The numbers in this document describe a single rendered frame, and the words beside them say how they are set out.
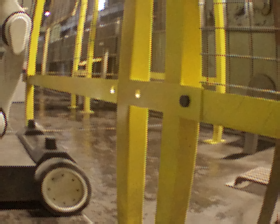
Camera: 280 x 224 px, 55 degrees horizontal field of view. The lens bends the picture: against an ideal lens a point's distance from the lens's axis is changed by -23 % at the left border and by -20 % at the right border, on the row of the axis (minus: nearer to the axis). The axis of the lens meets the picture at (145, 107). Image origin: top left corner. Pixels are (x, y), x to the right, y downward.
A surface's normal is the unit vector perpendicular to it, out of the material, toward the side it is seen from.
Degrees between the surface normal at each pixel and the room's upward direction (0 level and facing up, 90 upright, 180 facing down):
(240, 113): 90
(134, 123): 90
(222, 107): 90
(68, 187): 90
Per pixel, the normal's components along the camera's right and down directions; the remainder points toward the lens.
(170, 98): -0.83, 0.03
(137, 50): 0.56, 0.12
